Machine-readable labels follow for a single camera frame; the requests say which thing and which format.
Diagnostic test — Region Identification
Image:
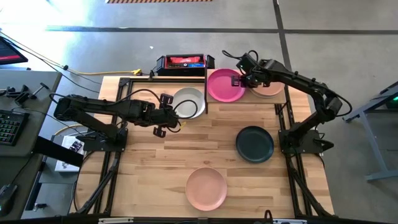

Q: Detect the salmon pink plate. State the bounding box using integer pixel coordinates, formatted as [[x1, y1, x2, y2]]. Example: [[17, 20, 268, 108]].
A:
[[185, 166, 228, 212], [248, 81, 285, 98]]

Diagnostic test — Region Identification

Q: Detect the black desk clamp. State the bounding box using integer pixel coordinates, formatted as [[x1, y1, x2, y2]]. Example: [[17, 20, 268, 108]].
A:
[[0, 82, 50, 106]]

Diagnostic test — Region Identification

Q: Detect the light grey plate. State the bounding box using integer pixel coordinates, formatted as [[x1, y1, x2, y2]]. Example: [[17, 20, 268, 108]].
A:
[[172, 86, 206, 120]]

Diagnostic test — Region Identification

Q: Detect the grey metal stand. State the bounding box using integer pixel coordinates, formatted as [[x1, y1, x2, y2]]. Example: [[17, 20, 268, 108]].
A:
[[343, 81, 398, 182]]

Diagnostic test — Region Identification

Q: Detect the black keyboard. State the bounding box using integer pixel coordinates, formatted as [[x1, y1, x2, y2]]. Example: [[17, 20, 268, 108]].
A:
[[0, 109, 31, 147]]

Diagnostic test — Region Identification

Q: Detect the grey desk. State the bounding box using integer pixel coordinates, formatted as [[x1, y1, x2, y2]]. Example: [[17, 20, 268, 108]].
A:
[[0, 68, 63, 220]]

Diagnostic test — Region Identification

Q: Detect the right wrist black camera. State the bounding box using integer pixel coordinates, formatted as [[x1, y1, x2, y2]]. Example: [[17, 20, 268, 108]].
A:
[[236, 52, 259, 74]]

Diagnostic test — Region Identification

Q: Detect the black flat bar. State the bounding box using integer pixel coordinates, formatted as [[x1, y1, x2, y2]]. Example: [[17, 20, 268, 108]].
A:
[[32, 136, 85, 168]]

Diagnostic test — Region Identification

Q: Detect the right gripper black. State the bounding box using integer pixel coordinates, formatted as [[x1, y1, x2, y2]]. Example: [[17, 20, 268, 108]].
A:
[[231, 60, 273, 88]]

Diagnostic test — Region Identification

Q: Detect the yellow extension cable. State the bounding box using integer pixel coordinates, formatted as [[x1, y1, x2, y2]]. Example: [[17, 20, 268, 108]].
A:
[[67, 68, 143, 77]]

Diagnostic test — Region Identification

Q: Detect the black floor cable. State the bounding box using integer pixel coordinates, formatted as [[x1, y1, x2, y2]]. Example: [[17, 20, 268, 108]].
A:
[[0, 30, 103, 94]]

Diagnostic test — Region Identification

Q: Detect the magenta plate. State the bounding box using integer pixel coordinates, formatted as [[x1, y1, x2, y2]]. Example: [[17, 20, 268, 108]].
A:
[[206, 68, 247, 103]]

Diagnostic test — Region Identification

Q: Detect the dark teal plate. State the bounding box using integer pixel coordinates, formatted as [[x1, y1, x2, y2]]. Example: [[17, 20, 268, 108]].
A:
[[235, 125, 275, 164]]

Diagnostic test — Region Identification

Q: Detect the black computer mouse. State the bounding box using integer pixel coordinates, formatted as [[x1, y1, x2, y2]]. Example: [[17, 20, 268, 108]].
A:
[[0, 183, 19, 216]]

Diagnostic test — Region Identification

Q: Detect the monitor with red bar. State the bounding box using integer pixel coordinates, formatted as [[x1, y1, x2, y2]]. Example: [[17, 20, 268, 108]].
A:
[[0, 36, 29, 66]]

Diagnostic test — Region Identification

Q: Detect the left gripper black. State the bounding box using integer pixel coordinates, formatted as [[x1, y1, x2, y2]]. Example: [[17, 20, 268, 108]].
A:
[[139, 93, 180, 139]]

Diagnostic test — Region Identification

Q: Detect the white booklet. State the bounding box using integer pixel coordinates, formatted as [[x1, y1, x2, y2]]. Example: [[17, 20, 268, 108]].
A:
[[54, 135, 85, 173]]

